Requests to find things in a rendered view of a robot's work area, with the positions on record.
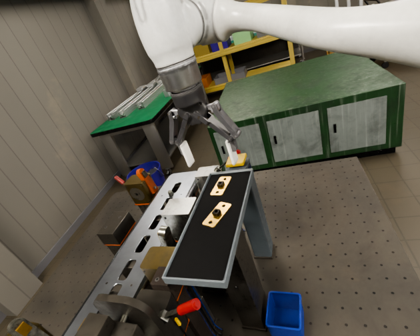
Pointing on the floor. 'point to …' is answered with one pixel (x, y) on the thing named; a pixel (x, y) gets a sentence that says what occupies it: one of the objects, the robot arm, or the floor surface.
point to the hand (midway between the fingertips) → (211, 159)
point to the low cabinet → (314, 113)
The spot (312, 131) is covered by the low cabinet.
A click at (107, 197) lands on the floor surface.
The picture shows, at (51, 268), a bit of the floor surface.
